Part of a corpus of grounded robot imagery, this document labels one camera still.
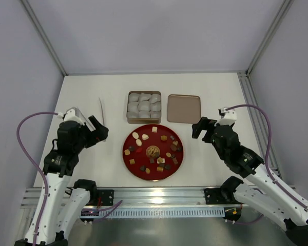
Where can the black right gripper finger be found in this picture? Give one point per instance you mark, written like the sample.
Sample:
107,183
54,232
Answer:
207,137
204,124

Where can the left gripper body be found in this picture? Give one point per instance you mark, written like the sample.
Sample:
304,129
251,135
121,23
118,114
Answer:
91,134

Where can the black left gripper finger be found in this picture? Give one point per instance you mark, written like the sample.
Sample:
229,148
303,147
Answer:
92,141
100,132

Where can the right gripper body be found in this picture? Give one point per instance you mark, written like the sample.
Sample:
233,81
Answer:
208,131

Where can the round brown chocolate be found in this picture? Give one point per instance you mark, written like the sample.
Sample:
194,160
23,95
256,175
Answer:
164,138

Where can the square tan chocolate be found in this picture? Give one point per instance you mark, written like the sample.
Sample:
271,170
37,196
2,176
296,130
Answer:
154,129

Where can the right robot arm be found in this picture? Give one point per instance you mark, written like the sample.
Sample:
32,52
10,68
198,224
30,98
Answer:
254,184

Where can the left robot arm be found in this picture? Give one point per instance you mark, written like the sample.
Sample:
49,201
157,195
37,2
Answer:
52,224

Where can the white oval chocolate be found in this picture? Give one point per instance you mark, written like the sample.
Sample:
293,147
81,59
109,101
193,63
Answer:
135,135

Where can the large brown oval chocolate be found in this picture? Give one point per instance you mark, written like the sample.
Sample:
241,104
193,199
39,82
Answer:
173,147

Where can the brown striped chocolate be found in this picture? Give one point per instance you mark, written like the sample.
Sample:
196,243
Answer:
175,160

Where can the gold square chocolate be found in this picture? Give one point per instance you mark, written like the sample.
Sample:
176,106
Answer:
132,161

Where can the white hexagon chocolate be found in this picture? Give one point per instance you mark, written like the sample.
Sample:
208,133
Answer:
145,137

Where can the dark chocolate bottom right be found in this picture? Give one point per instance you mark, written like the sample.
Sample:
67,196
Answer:
168,167

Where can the white bar chocolate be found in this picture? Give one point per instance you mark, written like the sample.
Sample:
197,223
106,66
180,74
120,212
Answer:
160,160

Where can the dark chocolate bottom left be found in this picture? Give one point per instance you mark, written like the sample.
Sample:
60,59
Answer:
142,168

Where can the gold tin lid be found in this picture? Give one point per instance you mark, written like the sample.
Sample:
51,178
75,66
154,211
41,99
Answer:
185,109

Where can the gold tin box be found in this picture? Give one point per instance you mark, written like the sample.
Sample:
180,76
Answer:
144,107

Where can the red round tray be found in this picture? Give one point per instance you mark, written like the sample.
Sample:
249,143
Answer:
154,148

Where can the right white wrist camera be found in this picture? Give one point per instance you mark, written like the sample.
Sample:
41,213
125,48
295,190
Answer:
228,117

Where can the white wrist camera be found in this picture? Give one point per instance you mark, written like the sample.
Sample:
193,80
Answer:
73,118
228,117

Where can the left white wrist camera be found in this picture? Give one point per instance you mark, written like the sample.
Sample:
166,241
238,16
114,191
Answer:
73,118

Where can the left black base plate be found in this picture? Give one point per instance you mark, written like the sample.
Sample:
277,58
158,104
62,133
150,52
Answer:
104,197

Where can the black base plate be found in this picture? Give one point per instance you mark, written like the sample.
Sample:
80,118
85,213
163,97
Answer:
213,196
104,197

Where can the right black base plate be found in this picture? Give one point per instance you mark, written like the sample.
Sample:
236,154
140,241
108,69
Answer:
213,196

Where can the right aluminium frame rail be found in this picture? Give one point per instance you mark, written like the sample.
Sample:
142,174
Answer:
258,122

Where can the aluminium front rail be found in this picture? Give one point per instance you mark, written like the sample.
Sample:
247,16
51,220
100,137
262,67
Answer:
161,197

